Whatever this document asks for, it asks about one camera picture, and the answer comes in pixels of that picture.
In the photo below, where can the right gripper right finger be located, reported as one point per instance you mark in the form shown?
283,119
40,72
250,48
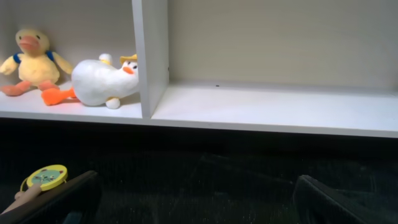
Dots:
323,205

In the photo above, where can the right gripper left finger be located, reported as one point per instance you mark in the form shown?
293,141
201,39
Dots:
62,202

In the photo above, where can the yellow rattle drum toy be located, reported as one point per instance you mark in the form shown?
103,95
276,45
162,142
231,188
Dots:
46,178

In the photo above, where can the white shelf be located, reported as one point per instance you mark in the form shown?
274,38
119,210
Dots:
248,105

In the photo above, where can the white plush duck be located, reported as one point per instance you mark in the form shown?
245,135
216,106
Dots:
99,81

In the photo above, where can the yellow plush duck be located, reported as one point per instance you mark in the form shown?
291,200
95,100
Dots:
37,68

